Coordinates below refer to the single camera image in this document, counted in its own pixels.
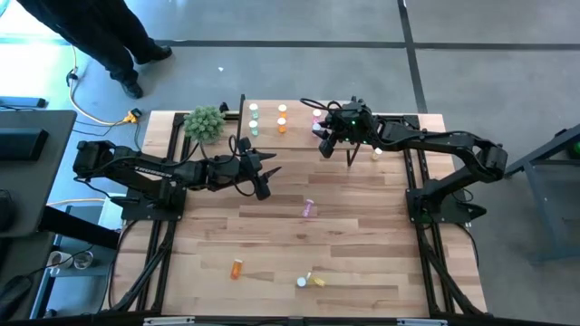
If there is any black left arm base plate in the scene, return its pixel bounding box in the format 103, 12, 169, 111
111, 194, 187, 223

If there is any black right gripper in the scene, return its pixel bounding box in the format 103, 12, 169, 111
319, 102, 377, 145

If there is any glass cup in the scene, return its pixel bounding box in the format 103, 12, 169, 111
73, 250, 95, 271

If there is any black aluminium table frame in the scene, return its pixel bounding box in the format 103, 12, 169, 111
103, 110, 488, 318

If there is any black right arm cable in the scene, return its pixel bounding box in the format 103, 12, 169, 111
299, 97, 345, 114

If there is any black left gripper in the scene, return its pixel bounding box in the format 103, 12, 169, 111
206, 151, 282, 187

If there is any grey metal cart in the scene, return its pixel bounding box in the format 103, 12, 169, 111
500, 124, 580, 264

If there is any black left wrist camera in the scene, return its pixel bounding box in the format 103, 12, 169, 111
253, 177, 273, 202

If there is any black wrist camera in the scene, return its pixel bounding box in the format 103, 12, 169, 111
253, 177, 273, 202
318, 136, 339, 159

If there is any black rectangular device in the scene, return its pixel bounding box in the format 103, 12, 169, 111
0, 128, 50, 162

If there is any black desk beam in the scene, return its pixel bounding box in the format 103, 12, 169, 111
38, 206, 121, 250

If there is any person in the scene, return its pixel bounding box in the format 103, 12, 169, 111
15, 0, 174, 100

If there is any silver bracket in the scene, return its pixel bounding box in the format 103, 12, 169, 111
143, 316, 196, 326
396, 318, 449, 326

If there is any white mug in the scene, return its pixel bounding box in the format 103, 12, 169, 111
47, 250, 73, 271

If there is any green potted plant white pot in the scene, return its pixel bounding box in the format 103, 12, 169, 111
182, 105, 227, 146

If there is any wooden shelf black metal frame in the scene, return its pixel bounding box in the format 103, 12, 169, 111
235, 93, 363, 168

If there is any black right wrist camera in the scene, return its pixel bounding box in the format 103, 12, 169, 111
318, 136, 339, 159

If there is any black desk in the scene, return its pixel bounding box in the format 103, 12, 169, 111
0, 110, 78, 239

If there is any yellow cable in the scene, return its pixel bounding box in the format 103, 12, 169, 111
66, 44, 132, 126

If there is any black flat device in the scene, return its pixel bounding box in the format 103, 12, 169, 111
0, 95, 49, 110

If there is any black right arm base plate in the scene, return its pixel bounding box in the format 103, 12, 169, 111
405, 187, 488, 227

